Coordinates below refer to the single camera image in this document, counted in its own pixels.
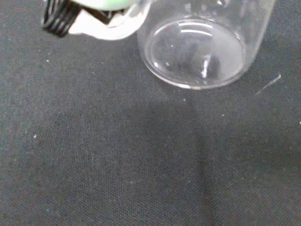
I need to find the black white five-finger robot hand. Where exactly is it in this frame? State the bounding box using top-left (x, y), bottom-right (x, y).
top-left (40, 0), bottom-right (151, 40)

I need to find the black bench cloth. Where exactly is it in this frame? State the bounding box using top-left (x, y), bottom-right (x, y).
top-left (0, 0), bottom-right (301, 226)

